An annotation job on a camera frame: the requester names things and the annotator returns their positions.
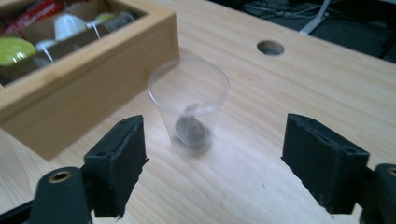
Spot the small white capsule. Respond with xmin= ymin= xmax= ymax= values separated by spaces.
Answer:
xmin=34 ymin=38 xmax=57 ymax=52

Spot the red packet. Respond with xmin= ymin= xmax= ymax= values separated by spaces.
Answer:
xmin=2 ymin=0 xmax=67 ymax=35

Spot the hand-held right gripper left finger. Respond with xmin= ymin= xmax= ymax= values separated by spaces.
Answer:
xmin=83 ymin=114 xmax=150 ymax=218

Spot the wooden compartment box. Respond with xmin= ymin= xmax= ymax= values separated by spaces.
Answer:
xmin=0 ymin=0 xmax=181 ymax=161

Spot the dark tea bag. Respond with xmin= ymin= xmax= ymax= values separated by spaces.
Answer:
xmin=173 ymin=103 xmax=211 ymax=148

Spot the grey cable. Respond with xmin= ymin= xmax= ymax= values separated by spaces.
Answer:
xmin=242 ymin=2 xmax=313 ymax=19

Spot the yellow-green lidded capsule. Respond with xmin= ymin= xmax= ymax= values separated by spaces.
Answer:
xmin=92 ymin=11 xmax=117 ymax=27
xmin=0 ymin=36 xmax=37 ymax=67

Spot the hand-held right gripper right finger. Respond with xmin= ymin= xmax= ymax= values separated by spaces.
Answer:
xmin=281 ymin=113 xmax=371 ymax=216

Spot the white capsule cup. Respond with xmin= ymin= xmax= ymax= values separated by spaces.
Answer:
xmin=53 ymin=12 xmax=89 ymax=42

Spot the white stand leg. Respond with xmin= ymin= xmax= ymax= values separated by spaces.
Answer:
xmin=299 ymin=0 xmax=332 ymax=35

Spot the clear plastic cup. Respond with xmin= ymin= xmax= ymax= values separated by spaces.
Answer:
xmin=148 ymin=58 xmax=231 ymax=158

